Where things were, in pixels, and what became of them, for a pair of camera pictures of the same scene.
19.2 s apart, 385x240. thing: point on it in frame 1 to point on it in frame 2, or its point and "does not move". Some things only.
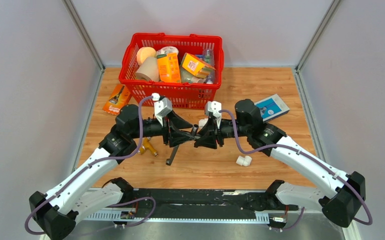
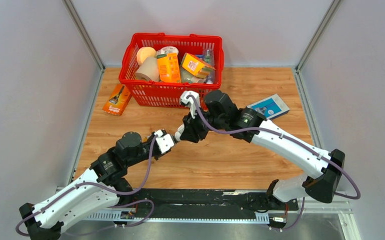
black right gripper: [208, 134] to [192, 131]
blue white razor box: [272, 107] does not move
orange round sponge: [144, 53] does not move
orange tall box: [168, 68] does not move
